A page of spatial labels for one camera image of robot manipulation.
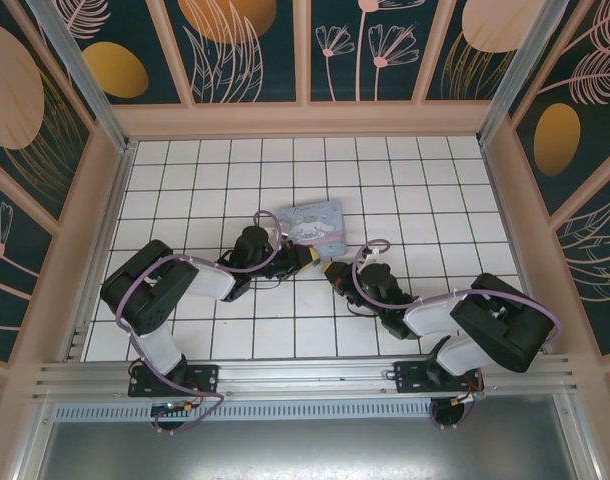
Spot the aluminium mounting rail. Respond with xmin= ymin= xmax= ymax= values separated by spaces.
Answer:
xmin=32 ymin=353 xmax=580 ymax=402

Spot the grey metal sheet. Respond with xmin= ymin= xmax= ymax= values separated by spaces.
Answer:
xmin=12 ymin=419 xmax=604 ymax=480

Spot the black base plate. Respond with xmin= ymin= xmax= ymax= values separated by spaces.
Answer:
xmin=128 ymin=363 xmax=221 ymax=399
xmin=393 ymin=358 xmax=488 ymax=397

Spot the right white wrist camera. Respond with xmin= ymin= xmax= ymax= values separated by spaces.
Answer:
xmin=360 ymin=241 xmax=392 ymax=265

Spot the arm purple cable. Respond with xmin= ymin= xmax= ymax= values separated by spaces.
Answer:
xmin=352 ymin=241 xmax=560 ymax=432
xmin=114 ymin=209 xmax=289 ymax=436

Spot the aluminium corner post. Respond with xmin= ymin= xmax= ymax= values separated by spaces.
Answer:
xmin=476 ymin=0 xmax=584 ymax=149
xmin=25 ymin=0 xmax=138 ymax=154

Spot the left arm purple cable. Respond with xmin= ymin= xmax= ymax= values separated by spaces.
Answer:
xmin=114 ymin=209 xmax=289 ymax=436

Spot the light blue cartoon pouch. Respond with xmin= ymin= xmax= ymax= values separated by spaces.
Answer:
xmin=274 ymin=197 xmax=350 ymax=259

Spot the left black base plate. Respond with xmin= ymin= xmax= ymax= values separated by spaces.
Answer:
xmin=128 ymin=363 xmax=221 ymax=399

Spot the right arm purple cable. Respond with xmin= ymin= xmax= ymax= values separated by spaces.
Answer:
xmin=352 ymin=241 xmax=560 ymax=432

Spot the slotted grey cable duct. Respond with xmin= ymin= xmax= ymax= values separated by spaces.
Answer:
xmin=52 ymin=401 xmax=575 ymax=425

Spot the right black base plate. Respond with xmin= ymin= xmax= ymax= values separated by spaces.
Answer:
xmin=393 ymin=358 xmax=488 ymax=397

